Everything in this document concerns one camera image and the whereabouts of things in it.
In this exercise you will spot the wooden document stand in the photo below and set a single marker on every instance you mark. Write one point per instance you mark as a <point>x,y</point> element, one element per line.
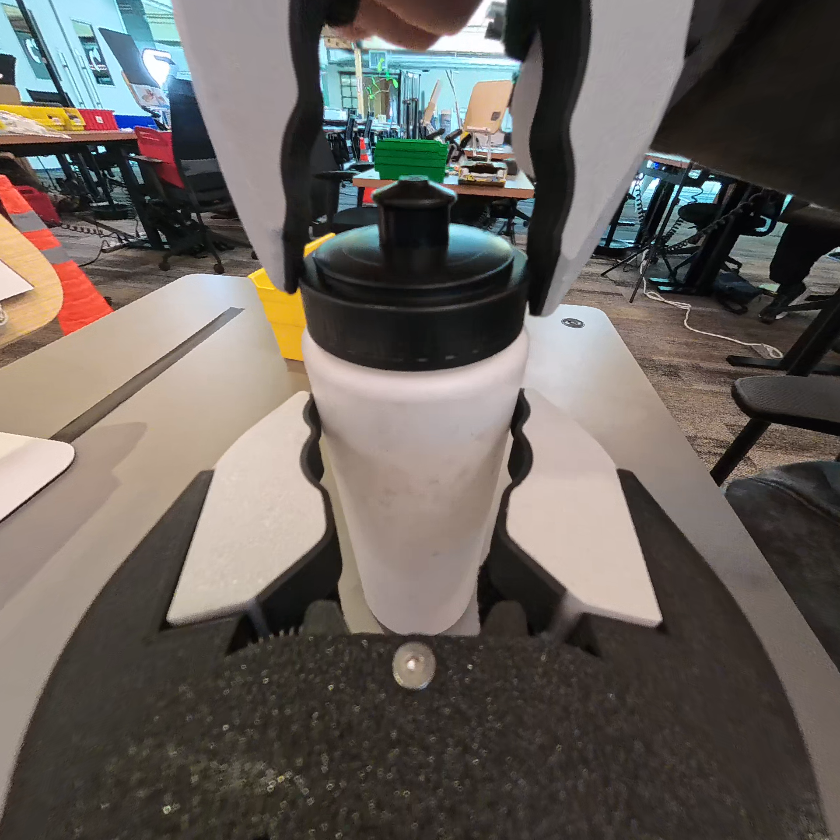
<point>485,108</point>

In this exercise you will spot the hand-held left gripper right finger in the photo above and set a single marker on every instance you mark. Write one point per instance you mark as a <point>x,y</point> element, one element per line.
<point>577,531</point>

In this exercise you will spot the person's right hand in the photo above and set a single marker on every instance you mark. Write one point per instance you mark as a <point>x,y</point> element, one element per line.
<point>407,19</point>

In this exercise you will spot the small red bin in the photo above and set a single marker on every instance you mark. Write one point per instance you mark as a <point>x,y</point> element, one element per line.
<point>98,119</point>

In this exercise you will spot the black office chair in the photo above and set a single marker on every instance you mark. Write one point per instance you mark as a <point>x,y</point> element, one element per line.
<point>197,177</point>

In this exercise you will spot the green crate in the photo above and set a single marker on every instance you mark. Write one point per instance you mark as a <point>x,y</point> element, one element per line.
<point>410,159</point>

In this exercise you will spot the small yellow bin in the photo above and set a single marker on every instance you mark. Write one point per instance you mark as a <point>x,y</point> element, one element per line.
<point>46,118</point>

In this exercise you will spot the printed instruction sheet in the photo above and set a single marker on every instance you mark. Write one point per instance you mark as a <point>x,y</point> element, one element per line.
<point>13,279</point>

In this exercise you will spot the instruction sheet on wooden stand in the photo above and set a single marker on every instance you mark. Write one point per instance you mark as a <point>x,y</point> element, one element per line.
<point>33,289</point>

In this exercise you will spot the yellow plastic bin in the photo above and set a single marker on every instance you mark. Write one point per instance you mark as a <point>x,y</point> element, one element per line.
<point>282,315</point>

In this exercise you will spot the wooden side table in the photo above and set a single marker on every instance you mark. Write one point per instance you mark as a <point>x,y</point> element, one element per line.
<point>485,184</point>

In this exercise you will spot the orange traffic cone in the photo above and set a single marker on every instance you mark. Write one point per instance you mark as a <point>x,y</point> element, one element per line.
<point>59,262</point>

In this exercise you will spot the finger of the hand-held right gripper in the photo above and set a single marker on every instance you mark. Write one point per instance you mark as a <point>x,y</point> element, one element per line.
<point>623,98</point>
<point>243,98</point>

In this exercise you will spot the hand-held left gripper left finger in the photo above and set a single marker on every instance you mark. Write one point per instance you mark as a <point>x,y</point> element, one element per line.
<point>256,531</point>

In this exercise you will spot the black mesh chair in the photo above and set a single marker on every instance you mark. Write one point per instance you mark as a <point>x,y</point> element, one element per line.
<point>781,400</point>

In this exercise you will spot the black bottle lid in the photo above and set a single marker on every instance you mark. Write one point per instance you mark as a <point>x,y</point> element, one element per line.
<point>413,315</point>

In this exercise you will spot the person's right forearm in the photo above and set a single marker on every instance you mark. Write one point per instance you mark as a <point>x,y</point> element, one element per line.
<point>761,85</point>

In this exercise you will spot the wooden background table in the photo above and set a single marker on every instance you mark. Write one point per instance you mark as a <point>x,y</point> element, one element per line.
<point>65,139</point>

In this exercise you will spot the white plastic bottle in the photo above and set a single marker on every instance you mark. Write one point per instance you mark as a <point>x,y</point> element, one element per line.
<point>413,459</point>

